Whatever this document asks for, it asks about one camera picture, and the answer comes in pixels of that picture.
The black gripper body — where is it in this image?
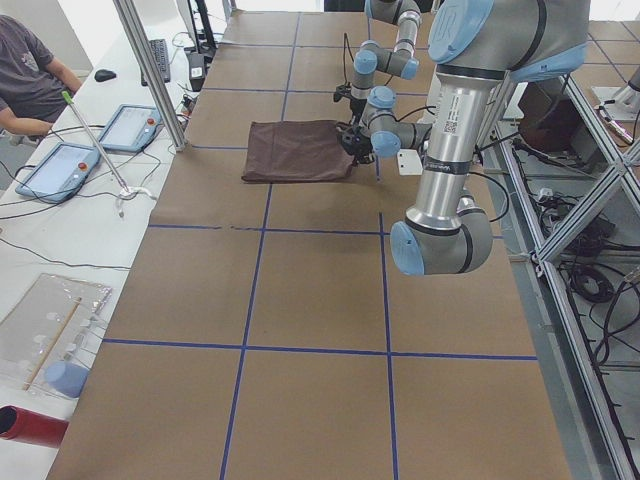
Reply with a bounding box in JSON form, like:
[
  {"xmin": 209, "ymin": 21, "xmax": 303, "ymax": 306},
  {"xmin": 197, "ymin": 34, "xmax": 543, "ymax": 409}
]
[
  {"xmin": 351, "ymin": 132, "xmax": 376, "ymax": 164},
  {"xmin": 349, "ymin": 98, "xmax": 367, "ymax": 119}
]

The brown t-shirt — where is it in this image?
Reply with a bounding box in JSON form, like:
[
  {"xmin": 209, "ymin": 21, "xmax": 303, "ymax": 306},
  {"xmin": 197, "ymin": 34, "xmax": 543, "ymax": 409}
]
[{"xmin": 242, "ymin": 120, "xmax": 352, "ymax": 183}]

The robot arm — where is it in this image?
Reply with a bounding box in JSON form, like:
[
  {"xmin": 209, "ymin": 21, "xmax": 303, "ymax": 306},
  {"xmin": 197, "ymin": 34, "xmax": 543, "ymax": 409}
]
[
  {"xmin": 348, "ymin": 0, "xmax": 422, "ymax": 125},
  {"xmin": 351, "ymin": 0, "xmax": 590, "ymax": 275}
]

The black power adapter box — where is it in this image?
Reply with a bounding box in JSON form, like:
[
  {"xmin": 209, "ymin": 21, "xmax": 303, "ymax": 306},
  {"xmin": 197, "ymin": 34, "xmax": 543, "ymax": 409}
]
[{"xmin": 187, "ymin": 52, "xmax": 206, "ymax": 92}]

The black keyboard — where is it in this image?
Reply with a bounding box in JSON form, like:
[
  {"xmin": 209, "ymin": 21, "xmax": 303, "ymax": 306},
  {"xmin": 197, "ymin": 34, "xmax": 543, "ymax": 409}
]
[{"xmin": 149, "ymin": 39, "xmax": 171, "ymax": 83}]

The brown paper table cover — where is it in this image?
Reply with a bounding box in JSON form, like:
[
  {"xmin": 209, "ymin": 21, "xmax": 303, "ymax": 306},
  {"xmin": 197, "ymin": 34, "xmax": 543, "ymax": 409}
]
[{"xmin": 49, "ymin": 13, "xmax": 570, "ymax": 479}]

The far blue teach pendant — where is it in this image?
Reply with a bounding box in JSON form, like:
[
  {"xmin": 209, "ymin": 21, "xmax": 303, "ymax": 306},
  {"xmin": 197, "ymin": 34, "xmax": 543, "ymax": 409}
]
[{"xmin": 98, "ymin": 104, "xmax": 161, "ymax": 153}]

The blue teach pendant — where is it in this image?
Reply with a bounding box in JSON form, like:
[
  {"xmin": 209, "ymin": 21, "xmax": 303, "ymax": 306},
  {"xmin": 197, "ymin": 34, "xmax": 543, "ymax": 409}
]
[
  {"xmin": 98, "ymin": 104, "xmax": 161, "ymax": 153},
  {"xmin": 15, "ymin": 143, "xmax": 100, "ymax": 204}
]

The metal reacher grabber tool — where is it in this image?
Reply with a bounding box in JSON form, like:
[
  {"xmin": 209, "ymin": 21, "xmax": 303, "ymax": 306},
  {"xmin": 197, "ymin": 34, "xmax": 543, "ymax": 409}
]
[{"xmin": 62, "ymin": 90, "xmax": 157, "ymax": 218}]

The black computer mouse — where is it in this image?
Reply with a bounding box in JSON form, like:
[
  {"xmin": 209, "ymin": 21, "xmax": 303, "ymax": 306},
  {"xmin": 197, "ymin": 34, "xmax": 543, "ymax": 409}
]
[{"xmin": 94, "ymin": 69, "xmax": 117, "ymax": 83}]

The near blue teach pendant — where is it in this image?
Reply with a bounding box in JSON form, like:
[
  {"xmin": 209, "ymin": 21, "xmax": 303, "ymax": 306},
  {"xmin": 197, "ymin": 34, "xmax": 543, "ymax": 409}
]
[{"xmin": 15, "ymin": 143, "xmax": 100, "ymax": 204}]

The seated person in grey shirt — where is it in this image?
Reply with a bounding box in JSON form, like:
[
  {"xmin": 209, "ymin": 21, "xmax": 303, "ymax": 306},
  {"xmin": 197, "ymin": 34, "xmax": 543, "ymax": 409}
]
[{"xmin": 1, "ymin": 15, "xmax": 82, "ymax": 137}]

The wooden stick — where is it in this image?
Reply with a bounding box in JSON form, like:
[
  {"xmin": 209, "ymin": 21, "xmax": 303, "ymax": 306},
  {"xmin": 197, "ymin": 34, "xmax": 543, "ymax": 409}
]
[{"xmin": 22, "ymin": 297, "xmax": 82, "ymax": 391}]

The plastic bag with cardboard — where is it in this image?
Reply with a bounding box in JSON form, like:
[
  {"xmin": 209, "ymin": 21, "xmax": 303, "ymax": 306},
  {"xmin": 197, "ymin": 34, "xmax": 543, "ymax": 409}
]
[{"xmin": 1, "ymin": 274, "xmax": 112, "ymax": 397}]

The blue plastic cup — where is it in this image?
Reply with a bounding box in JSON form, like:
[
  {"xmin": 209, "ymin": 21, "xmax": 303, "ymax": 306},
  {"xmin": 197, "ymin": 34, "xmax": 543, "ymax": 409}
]
[{"xmin": 45, "ymin": 361, "xmax": 89, "ymax": 398}]

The red cylinder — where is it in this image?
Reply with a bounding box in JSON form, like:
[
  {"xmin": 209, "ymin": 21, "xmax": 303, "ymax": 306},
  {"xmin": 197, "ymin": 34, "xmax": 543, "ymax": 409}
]
[{"xmin": 1, "ymin": 405, "xmax": 69, "ymax": 448}]

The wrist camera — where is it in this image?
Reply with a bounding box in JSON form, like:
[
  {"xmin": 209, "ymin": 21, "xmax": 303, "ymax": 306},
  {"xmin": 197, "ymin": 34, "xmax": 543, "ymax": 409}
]
[
  {"xmin": 333, "ymin": 84, "xmax": 351, "ymax": 103},
  {"xmin": 336, "ymin": 126, "xmax": 361, "ymax": 155}
]

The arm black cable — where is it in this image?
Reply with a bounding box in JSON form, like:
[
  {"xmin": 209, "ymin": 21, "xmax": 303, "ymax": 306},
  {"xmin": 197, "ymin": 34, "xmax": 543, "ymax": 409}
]
[{"xmin": 341, "ymin": 32, "xmax": 353, "ymax": 87}]

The white camera mast base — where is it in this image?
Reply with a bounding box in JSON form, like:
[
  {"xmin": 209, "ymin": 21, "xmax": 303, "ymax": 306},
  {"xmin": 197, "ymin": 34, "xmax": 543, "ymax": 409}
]
[{"xmin": 397, "ymin": 105, "xmax": 478, "ymax": 175}]

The aluminium truss frame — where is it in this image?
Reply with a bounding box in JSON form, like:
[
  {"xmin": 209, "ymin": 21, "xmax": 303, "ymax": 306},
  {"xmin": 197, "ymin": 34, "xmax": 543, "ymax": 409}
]
[{"xmin": 481, "ymin": 56, "xmax": 639, "ymax": 479}]

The aluminium frame post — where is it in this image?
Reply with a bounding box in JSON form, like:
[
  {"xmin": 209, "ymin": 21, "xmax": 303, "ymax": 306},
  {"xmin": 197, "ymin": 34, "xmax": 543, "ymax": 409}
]
[{"xmin": 113, "ymin": 0, "xmax": 187, "ymax": 152}]

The black table cable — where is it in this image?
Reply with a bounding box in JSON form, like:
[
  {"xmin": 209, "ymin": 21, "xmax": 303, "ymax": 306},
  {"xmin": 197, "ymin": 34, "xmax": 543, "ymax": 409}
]
[{"xmin": 0, "ymin": 234, "xmax": 132, "ymax": 274}]

